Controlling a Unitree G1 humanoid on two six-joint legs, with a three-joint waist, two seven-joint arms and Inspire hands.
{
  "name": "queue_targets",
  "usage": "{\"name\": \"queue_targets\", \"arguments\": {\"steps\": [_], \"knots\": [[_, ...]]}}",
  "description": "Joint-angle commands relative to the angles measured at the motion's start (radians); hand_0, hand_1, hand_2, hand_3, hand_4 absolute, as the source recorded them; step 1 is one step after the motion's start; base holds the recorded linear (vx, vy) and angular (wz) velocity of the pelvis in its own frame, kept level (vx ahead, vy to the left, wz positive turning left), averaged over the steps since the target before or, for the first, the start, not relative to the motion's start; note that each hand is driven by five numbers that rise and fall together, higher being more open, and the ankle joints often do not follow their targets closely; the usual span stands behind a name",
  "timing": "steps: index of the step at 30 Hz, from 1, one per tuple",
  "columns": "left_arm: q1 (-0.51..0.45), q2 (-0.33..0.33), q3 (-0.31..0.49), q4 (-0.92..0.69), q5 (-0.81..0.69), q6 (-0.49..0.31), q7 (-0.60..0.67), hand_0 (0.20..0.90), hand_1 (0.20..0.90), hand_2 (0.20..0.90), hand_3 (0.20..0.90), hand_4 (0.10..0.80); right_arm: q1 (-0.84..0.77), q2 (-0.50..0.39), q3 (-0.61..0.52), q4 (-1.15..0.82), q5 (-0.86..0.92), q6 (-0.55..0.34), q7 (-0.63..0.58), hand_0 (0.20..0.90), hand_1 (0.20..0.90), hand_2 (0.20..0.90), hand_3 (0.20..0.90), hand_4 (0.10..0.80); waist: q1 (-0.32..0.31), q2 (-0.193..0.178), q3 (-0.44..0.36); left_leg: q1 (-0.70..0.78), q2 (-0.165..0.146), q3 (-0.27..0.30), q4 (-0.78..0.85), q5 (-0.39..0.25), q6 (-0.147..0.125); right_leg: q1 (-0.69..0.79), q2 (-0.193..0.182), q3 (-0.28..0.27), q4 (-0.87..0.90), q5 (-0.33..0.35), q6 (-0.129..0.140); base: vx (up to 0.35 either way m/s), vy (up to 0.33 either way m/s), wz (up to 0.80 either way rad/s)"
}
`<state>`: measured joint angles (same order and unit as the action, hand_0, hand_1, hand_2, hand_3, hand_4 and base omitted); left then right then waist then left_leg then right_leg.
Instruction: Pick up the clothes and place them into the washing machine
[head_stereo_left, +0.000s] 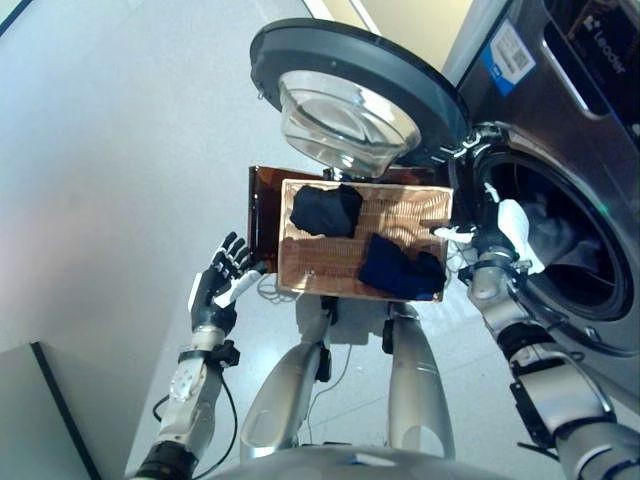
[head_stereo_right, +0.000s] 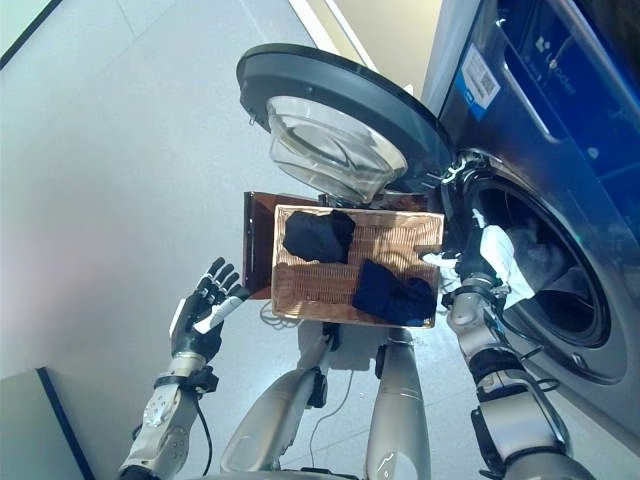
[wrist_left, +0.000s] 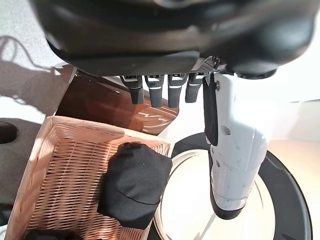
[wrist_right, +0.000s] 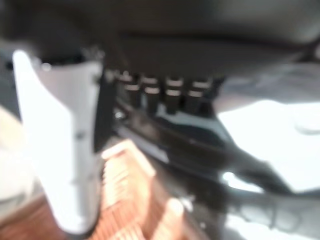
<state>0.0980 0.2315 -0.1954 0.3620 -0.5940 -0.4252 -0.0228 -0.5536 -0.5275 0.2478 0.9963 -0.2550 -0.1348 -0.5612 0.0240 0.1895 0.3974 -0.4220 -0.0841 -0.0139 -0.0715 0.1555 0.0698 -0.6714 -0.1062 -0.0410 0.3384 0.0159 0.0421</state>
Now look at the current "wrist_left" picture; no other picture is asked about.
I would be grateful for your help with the round glass washing machine door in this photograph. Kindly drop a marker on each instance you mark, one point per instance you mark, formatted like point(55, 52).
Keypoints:
point(285, 190)

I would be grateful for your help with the glossy dark brown side table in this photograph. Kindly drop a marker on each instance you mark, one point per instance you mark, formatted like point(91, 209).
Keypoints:
point(100, 105)

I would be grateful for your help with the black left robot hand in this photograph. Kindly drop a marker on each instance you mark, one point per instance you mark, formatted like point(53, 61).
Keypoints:
point(175, 37)

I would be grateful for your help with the black garment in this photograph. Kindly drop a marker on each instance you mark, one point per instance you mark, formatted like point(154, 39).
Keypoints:
point(137, 185)

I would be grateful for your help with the brown wicker laundry basket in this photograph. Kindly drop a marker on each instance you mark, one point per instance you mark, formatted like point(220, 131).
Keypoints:
point(70, 170)

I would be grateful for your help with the dark blue garment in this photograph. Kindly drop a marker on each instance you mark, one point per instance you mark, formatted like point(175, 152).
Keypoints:
point(50, 235)

